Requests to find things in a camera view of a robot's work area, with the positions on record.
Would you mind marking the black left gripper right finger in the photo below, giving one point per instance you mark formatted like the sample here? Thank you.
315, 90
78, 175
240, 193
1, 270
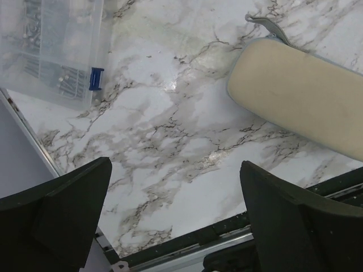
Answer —
297, 230

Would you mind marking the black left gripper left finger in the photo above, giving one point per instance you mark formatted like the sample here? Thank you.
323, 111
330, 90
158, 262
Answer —
51, 226

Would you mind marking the beige zippered umbrella case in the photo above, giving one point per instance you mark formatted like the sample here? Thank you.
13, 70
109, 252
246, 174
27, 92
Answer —
299, 91

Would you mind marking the clear plastic screw box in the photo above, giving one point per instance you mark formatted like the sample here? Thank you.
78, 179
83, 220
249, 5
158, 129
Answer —
56, 51

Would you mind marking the aluminium frame rail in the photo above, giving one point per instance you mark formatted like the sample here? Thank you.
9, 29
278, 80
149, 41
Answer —
174, 193

